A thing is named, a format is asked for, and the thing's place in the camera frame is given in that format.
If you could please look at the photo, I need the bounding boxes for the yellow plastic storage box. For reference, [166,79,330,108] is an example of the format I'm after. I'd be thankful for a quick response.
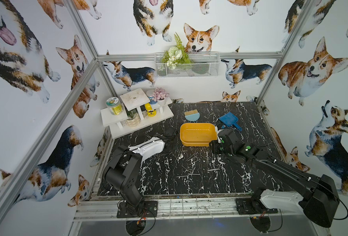
[179,123,217,147]

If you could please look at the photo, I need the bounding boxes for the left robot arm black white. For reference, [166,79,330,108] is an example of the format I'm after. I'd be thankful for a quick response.
[102,127,178,207]

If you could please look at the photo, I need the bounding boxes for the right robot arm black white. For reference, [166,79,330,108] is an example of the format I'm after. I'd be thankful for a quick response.
[210,129,341,228]

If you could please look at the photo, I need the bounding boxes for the blue plastic dustpan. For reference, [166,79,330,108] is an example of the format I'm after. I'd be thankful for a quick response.
[219,112,242,131]

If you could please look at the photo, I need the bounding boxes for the small blue hand brush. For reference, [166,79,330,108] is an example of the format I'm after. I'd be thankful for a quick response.
[184,110,200,122]

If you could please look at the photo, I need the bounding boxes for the yellow toy bottle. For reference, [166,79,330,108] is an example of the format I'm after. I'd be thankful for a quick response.
[145,103,156,117]

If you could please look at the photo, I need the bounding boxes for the white tiered display shelf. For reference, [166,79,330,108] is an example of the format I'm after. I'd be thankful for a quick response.
[101,89,174,139]

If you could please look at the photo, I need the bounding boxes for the blue white cup on shelf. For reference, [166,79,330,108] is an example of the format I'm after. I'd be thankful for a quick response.
[148,95,157,105]

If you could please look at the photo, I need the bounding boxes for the small plant in woven pot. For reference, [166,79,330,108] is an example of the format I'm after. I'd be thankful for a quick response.
[125,108,141,127]

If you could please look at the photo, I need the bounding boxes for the pink flowers in white pot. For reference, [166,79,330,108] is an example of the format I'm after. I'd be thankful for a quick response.
[152,88,170,106]

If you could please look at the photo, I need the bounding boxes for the green lidded glass jar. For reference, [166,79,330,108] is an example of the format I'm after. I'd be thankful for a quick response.
[106,97,123,116]

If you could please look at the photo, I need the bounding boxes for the green white artificial flowers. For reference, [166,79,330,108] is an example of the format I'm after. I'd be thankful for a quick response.
[161,33,193,70]

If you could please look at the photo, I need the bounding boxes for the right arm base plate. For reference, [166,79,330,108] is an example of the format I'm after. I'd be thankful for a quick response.
[235,198,279,215]

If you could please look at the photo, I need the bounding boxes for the white wire wall basket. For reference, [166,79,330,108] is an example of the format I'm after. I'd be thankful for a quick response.
[154,52,221,78]

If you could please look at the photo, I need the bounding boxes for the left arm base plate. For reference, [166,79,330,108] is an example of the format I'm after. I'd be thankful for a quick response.
[117,201,158,218]

